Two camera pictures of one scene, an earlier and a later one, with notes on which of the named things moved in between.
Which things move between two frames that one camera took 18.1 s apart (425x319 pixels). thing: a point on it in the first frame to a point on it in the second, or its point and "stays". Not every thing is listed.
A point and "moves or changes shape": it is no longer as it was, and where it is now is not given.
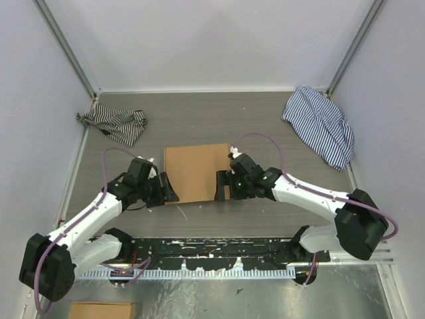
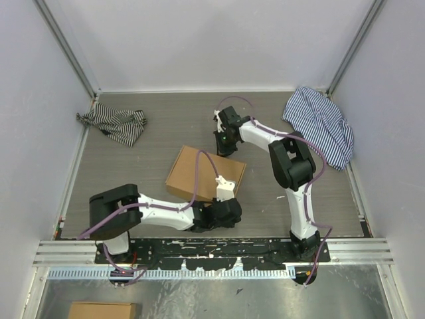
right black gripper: (226, 177) to (222, 151)
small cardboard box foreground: (102, 310) stays
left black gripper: (166, 194) to (230, 224)
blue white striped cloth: (318, 121) stays
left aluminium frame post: (56, 28) stays
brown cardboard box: (192, 171) moves or changes shape
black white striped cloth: (124, 127) stays
